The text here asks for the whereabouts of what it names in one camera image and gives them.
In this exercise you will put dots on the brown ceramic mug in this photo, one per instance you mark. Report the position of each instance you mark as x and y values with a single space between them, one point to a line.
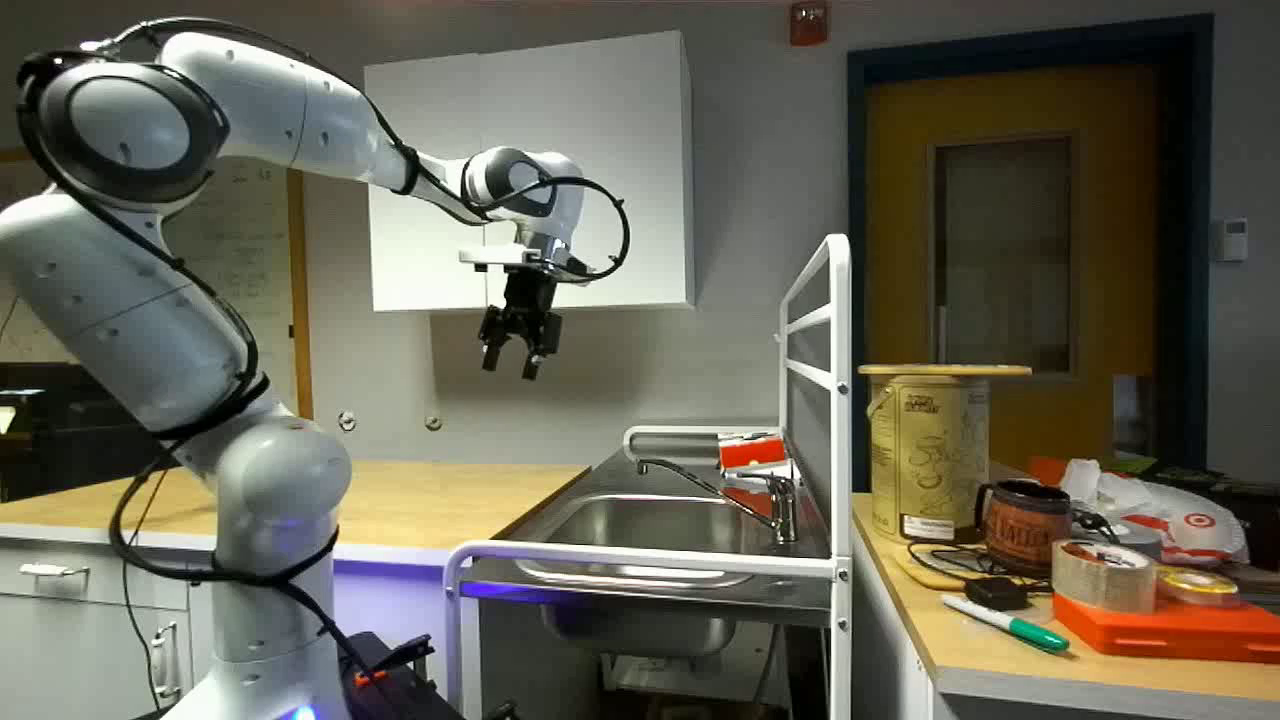
1026 530

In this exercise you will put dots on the round golden tin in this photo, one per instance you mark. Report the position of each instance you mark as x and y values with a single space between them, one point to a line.
1198 588

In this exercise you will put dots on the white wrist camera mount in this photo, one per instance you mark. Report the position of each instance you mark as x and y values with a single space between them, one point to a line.
535 256

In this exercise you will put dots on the wood framed whiteboard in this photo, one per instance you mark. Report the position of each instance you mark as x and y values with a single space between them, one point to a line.
252 255

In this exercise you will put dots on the white wall thermostat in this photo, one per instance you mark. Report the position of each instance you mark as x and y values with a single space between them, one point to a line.
1233 239

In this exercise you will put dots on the white wall board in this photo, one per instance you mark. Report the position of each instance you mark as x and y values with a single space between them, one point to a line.
613 173

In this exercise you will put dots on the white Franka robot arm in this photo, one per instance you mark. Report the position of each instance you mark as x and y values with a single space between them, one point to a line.
121 307

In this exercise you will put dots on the white base cabinet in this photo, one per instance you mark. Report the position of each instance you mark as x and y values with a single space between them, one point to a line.
83 643

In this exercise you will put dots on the green marker pen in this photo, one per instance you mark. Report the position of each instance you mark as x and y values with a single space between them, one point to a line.
1005 626

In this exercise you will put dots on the white plastic bag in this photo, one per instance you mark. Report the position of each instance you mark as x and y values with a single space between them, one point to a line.
1173 517

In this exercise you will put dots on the small black block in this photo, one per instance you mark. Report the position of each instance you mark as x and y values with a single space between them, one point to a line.
999 595

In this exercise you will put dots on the stainless steel sink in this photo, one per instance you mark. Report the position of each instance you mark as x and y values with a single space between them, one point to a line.
653 524

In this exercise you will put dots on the yellow cylindrical container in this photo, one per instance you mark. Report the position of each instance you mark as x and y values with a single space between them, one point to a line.
929 459

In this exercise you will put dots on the clear packing tape roll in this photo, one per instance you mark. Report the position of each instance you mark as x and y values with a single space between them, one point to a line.
1100 578

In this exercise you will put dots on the white metal rack frame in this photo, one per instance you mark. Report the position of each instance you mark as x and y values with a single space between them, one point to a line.
817 403

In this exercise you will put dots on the red fire alarm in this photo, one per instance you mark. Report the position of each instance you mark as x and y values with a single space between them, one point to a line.
808 22

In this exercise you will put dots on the black robot base box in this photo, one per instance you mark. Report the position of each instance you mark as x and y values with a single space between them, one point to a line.
402 680

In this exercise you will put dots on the chrome tap with nozzle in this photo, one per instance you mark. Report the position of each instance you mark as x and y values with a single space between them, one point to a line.
784 511

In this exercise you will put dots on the black printer machine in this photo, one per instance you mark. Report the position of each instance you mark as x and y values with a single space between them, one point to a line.
64 425

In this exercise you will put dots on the yellow door with window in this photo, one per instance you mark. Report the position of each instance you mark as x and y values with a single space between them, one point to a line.
1013 255

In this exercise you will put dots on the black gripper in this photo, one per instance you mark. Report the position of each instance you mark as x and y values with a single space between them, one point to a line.
528 307

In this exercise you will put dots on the thin wooden board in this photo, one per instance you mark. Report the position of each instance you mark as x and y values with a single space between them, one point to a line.
945 368

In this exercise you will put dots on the small silver wall knob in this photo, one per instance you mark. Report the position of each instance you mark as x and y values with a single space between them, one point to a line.
344 420
432 420

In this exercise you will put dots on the flat orange box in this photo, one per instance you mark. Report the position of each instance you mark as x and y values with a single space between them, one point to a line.
1166 628

